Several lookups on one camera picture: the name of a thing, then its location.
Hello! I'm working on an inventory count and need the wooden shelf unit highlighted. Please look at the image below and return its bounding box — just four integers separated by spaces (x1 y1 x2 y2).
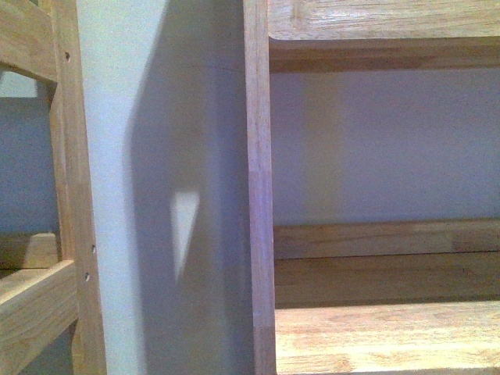
243 1 499 374

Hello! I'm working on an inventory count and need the wooden ladder shelf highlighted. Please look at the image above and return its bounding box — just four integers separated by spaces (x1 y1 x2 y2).
1 1 107 374

